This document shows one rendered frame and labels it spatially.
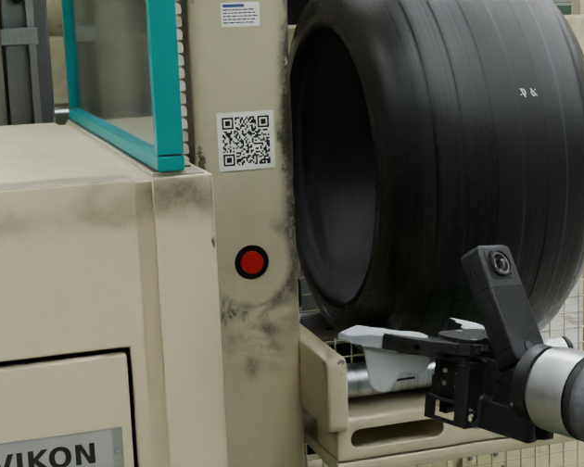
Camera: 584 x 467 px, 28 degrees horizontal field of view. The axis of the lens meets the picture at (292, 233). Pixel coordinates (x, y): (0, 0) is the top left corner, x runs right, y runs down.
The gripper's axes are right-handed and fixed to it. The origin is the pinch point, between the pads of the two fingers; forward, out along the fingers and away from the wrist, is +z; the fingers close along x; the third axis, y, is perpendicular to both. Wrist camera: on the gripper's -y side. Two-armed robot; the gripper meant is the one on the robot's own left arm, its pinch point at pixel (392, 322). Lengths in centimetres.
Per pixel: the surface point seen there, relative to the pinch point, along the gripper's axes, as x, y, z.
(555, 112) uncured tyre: 31.9, -22.9, 7.0
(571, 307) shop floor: 361, 58, 248
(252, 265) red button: 9.6, -0.6, 36.4
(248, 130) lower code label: 7.8, -18.2, 36.6
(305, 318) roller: 32, 10, 51
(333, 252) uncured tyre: 40, 1, 55
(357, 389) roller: 19.7, 14.5, 25.4
